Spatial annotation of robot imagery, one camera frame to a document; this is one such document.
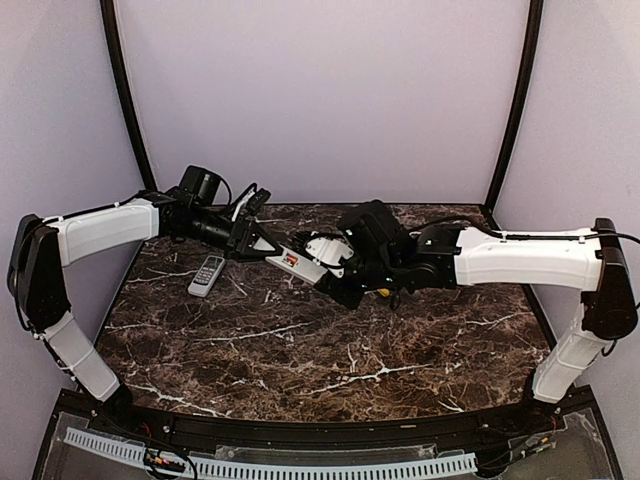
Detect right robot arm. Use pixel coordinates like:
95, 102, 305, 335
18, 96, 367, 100
304, 200, 638, 434

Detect black frame post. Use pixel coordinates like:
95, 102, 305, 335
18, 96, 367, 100
483, 0, 544, 215
99, 0, 157, 190

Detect black front rail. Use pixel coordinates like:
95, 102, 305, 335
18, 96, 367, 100
84, 384, 596, 454

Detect grey remote control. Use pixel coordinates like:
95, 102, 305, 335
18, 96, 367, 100
188, 255, 226, 298

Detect white slotted cable duct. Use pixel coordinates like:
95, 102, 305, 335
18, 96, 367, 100
63, 427, 477, 479

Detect left black frame post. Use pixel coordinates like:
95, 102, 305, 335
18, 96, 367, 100
99, 0, 157, 190

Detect white slim remote control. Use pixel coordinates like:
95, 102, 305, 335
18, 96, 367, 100
266, 247, 327, 285

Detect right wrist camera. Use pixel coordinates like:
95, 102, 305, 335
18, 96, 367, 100
292, 231, 354, 269

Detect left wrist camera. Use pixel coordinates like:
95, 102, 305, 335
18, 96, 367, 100
231, 183, 271, 222

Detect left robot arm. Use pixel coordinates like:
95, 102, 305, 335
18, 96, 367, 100
7, 166, 283, 436

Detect yellow handled screwdriver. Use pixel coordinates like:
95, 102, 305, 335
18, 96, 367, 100
376, 288, 401, 311

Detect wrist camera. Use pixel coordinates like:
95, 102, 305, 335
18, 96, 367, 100
292, 231, 354, 269
231, 183, 271, 222

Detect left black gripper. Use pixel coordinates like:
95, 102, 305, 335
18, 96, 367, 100
179, 206, 282, 262

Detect right black frame post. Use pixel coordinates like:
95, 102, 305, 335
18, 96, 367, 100
483, 0, 544, 215

